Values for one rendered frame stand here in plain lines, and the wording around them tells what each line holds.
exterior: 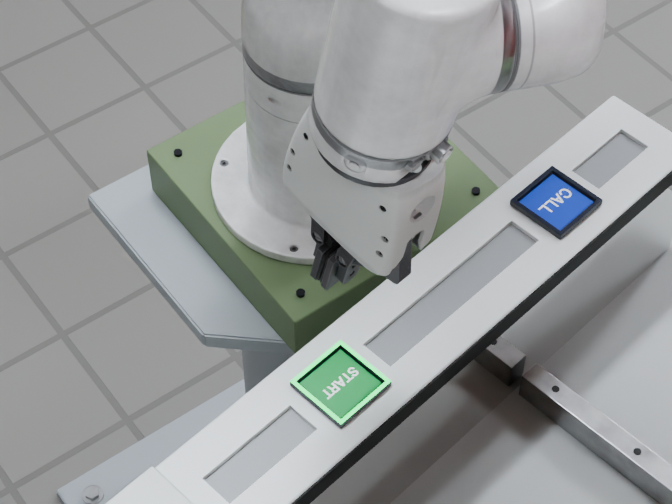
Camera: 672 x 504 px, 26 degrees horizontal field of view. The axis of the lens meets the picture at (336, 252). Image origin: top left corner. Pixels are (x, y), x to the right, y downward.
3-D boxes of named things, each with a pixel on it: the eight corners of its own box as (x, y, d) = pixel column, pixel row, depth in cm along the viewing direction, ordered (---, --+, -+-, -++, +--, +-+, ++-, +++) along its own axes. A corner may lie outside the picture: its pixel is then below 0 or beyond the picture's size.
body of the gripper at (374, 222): (482, 144, 87) (442, 239, 96) (362, 36, 90) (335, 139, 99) (395, 212, 83) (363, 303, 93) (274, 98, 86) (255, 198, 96)
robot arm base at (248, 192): (174, 162, 138) (158, 19, 123) (339, 82, 145) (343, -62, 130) (282, 298, 129) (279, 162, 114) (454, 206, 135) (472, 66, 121)
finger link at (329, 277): (399, 242, 96) (381, 290, 102) (365, 210, 97) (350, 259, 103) (365, 269, 95) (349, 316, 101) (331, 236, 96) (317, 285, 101)
